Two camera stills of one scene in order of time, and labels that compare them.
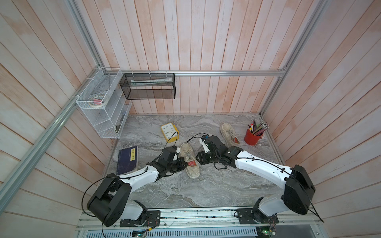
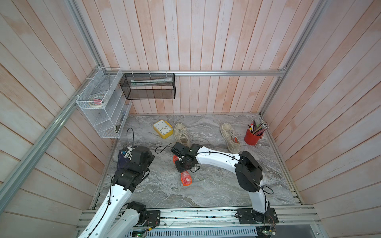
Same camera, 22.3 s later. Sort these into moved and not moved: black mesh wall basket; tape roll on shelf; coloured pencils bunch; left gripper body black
Moved: left gripper body black
Not moved: black mesh wall basket; tape roll on shelf; coloured pencils bunch
